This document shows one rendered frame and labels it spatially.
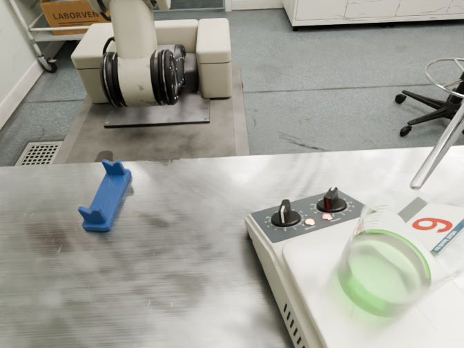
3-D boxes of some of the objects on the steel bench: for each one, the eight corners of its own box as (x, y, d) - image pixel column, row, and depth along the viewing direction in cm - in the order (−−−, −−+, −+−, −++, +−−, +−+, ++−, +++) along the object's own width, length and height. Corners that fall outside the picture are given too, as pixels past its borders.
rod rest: (110, 172, 44) (101, 155, 42) (132, 172, 44) (125, 155, 42) (83, 230, 38) (71, 215, 35) (109, 232, 38) (99, 215, 35)
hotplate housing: (242, 226, 38) (243, 186, 32) (335, 199, 40) (351, 157, 34) (335, 458, 23) (366, 464, 17) (469, 395, 26) (538, 382, 20)
